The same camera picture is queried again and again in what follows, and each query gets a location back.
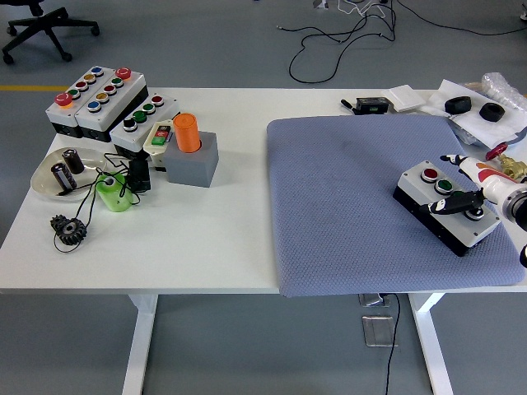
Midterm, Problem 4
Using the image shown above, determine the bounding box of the white table leg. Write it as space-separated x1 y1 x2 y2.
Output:
407 292 454 395
121 294 160 395

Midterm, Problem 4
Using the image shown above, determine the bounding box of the orange plastic cylinder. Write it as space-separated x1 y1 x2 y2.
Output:
171 113 202 154

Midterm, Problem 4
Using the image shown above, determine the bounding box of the thin black floor cable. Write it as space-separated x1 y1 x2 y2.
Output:
397 0 527 37

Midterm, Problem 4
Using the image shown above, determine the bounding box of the brass valve with red handle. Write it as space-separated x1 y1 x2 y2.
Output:
485 142 527 185

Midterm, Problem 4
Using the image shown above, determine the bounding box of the metal floor outlet plate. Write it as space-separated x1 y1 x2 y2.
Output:
361 314 399 349

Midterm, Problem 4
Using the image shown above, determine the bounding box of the open metal floor outlet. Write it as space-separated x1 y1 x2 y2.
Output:
357 292 392 309

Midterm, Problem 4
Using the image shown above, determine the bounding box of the grey block holder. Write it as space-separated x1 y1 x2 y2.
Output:
163 131 219 189

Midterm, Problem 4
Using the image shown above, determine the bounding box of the cream red-green push switch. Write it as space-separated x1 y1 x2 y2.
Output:
142 119 176 172

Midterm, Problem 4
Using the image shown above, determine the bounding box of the black office chair base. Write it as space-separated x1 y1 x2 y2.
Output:
0 0 101 66

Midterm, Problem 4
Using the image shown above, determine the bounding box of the clear bubble wrap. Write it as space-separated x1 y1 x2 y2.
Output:
481 72 527 114

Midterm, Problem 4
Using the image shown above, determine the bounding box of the white paper sheet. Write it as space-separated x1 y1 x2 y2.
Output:
419 78 527 151

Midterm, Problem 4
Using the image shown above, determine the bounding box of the five-button box with emergency stop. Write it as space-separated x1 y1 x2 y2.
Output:
74 67 149 144
44 65 109 139

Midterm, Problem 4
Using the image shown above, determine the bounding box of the white floor cable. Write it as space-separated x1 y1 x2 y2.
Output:
337 0 388 20

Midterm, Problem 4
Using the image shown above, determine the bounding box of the white wall switch panel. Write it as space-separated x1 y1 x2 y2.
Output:
380 84 427 113

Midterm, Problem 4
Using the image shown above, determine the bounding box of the shallow silver dish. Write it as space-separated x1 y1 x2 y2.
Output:
30 146 109 202

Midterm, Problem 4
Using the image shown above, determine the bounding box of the white three-button control box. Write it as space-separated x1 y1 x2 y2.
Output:
393 160 502 258

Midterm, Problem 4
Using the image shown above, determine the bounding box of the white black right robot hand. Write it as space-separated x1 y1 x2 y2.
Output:
418 152 516 216

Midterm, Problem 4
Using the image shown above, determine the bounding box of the green plastic cylinder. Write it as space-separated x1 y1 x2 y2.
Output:
95 171 135 214

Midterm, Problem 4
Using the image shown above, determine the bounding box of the black power cable under table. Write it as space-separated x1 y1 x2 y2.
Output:
380 292 401 395

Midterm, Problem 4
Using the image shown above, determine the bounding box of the thin black cord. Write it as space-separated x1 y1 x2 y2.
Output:
52 152 143 254

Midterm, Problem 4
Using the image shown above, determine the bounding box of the black power adapter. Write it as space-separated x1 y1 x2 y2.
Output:
127 158 152 193

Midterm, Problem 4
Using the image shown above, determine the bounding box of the black module with green connector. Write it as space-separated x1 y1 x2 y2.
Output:
355 96 390 115

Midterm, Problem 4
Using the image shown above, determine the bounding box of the black striped capacitor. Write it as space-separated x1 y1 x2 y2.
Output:
49 162 78 193

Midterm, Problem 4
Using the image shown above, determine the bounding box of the long black floor cable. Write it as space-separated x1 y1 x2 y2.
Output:
277 0 399 83

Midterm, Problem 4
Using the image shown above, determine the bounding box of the blue-grey textured mat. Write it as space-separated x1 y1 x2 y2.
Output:
266 114 527 298

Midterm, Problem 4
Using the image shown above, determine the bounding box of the black bevel gear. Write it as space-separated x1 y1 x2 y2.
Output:
49 214 90 247

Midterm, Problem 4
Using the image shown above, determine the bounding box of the dark brown capacitor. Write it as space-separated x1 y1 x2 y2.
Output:
61 148 86 176

